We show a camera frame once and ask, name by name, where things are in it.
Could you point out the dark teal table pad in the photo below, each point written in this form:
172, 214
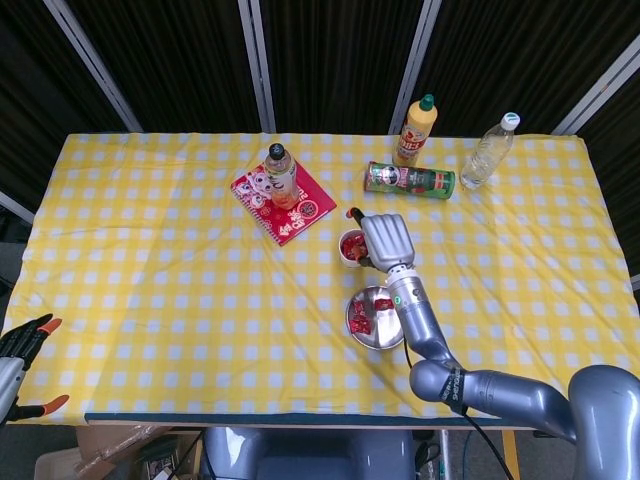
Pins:
250, 419

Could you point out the yellow white checked tablecloth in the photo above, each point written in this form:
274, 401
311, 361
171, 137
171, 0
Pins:
175, 300

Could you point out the red candy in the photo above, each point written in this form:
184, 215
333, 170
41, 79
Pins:
359, 308
352, 245
361, 325
383, 303

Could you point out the white paper cup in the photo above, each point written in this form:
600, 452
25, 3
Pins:
350, 261

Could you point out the grey partition post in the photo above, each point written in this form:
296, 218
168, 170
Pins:
257, 65
416, 65
93, 65
600, 89
15, 206

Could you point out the green chips can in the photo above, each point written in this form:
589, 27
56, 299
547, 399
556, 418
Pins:
410, 180

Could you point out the orange tea drink bottle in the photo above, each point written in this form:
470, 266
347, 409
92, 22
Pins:
281, 182

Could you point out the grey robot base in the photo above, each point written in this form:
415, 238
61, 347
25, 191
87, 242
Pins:
310, 460

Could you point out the yellow bottle green cap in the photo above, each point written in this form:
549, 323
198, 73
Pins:
415, 135

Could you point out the brown cardboard box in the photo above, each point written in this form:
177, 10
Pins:
100, 450

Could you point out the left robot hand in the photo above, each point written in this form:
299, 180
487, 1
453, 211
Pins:
20, 345

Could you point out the black curtain panel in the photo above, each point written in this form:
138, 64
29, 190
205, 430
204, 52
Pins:
525, 50
340, 60
30, 100
620, 175
175, 60

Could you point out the clear water bottle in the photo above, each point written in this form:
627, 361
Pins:
485, 155

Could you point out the round steel plate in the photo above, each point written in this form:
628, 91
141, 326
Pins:
382, 332

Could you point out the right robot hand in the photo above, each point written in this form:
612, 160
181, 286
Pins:
390, 242

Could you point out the metal table leg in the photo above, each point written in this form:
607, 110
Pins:
445, 455

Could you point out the red spiral notebook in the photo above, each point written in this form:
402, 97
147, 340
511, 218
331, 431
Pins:
315, 205

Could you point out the yellow strut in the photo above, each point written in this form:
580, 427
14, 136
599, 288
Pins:
509, 450

